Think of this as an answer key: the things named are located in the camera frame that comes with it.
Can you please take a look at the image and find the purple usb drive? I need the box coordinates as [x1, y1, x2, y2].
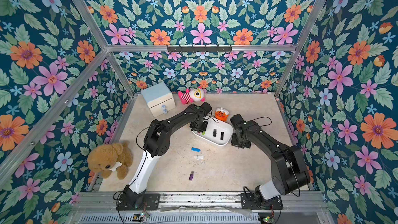
[189, 171, 194, 181]

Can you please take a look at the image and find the black hook rail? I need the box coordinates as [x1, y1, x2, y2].
[166, 45, 232, 53]

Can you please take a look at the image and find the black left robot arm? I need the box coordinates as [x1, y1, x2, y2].
[117, 102, 212, 205]

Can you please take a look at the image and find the white plastic storage box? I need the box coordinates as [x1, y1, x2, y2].
[192, 118, 234, 147]

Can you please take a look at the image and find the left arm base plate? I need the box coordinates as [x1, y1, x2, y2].
[116, 193, 160, 211]

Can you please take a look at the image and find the orange tiger plush pouch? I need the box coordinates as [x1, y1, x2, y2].
[215, 107, 230, 122]

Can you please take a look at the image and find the light blue mini drawer cabinet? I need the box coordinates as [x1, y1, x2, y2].
[141, 82, 176, 117]

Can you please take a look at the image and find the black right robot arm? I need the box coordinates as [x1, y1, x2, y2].
[230, 114, 311, 202]

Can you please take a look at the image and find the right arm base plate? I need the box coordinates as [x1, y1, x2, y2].
[240, 192, 284, 210]

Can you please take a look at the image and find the blue usb drive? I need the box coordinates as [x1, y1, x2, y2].
[191, 147, 201, 152]

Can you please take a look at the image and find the white pink fish plush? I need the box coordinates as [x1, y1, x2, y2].
[178, 88, 205, 105]

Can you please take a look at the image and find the brown teddy bear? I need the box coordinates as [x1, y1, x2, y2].
[87, 142, 133, 179]

